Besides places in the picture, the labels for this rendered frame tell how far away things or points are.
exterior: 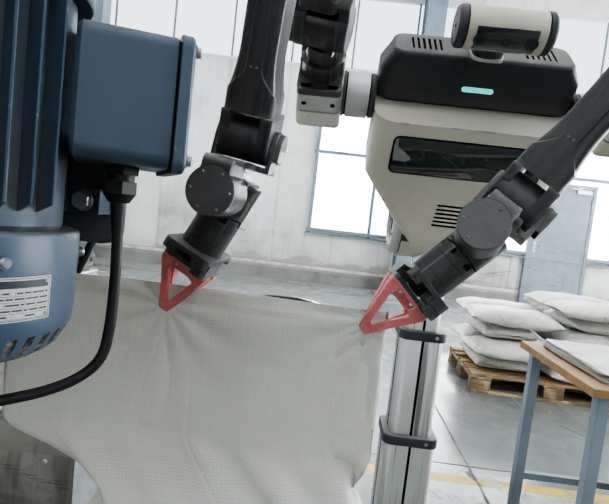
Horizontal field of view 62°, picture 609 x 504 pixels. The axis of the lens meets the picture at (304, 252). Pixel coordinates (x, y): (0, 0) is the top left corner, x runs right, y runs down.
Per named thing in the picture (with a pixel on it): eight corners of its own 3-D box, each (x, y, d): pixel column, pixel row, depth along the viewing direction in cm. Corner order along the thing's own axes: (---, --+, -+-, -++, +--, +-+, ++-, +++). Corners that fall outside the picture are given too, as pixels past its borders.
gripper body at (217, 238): (158, 246, 63) (189, 195, 62) (188, 242, 73) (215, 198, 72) (201, 276, 62) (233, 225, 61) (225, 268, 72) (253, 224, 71)
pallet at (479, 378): (585, 379, 453) (587, 362, 451) (637, 414, 371) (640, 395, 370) (447, 360, 461) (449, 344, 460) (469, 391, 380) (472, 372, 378)
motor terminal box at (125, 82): (168, 206, 44) (180, 68, 43) (189, 211, 34) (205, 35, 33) (62, 195, 41) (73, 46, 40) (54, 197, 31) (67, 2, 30)
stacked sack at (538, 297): (600, 310, 446) (602, 296, 444) (625, 320, 404) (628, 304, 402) (522, 300, 452) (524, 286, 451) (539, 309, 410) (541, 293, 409)
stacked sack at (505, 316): (548, 325, 408) (551, 309, 407) (565, 337, 367) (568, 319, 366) (462, 313, 420) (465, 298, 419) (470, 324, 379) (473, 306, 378)
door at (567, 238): (576, 313, 854) (596, 187, 837) (579, 314, 844) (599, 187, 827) (516, 306, 858) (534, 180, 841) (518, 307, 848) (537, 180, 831)
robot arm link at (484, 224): (556, 218, 64) (501, 175, 67) (581, 189, 53) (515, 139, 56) (488, 286, 64) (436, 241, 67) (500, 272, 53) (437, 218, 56)
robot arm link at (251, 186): (270, 186, 68) (235, 163, 69) (258, 182, 62) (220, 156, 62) (243, 229, 69) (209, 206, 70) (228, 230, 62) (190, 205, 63)
